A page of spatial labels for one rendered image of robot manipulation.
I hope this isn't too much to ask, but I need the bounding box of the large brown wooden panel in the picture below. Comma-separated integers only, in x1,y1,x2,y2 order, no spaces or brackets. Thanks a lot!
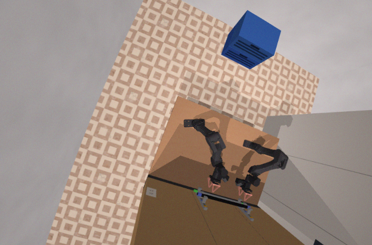
130,175,304,245

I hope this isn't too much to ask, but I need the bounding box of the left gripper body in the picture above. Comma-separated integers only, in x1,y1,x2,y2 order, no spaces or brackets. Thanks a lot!
240,182,252,194

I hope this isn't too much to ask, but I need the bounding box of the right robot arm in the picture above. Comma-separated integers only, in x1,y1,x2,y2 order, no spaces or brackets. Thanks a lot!
184,119,229,182

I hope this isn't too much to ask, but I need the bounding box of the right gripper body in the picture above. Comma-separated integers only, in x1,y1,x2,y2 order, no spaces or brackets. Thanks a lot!
209,171,221,185

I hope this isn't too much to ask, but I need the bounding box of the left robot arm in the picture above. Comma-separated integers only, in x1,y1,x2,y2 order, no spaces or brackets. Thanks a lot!
235,140,288,189

